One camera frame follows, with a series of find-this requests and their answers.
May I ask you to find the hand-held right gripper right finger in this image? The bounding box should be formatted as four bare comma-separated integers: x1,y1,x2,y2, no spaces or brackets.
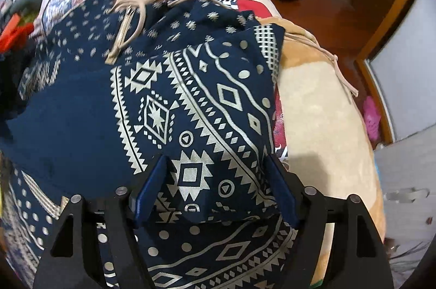
267,156,404,289

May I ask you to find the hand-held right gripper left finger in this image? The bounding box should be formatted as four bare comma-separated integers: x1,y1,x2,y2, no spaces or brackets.
32,156,167,289

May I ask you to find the navy patterned hoodie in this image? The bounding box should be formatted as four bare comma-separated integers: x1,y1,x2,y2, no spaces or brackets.
0,0,300,289

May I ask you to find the red and beige printed blanket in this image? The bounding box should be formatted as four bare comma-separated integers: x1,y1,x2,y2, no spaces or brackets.
232,0,387,289

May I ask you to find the pink cloth item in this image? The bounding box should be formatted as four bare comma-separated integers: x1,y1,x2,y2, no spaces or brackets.
363,96,382,143

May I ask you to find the white door panel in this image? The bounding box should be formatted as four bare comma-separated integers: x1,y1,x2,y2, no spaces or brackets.
370,0,436,147

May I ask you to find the beige cord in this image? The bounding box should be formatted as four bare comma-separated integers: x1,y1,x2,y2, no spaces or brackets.
284,33,359,97

